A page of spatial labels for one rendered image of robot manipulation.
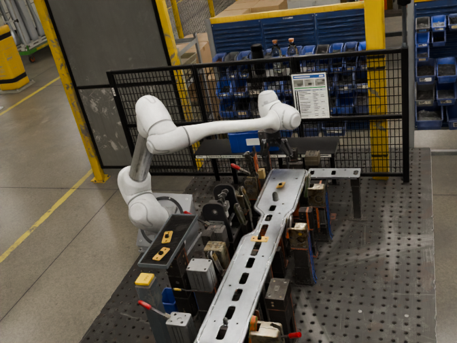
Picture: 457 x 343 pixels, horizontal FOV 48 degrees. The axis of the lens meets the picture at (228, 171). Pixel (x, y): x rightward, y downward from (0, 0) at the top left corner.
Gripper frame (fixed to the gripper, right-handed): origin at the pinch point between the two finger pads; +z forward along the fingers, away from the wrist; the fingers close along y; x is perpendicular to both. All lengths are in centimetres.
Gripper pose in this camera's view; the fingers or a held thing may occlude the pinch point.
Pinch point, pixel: (277, 164)
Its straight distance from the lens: 275.2
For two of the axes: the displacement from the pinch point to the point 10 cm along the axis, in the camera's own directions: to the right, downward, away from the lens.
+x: 3.0, -5.0, 8.1
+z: 1.8, 8.6, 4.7
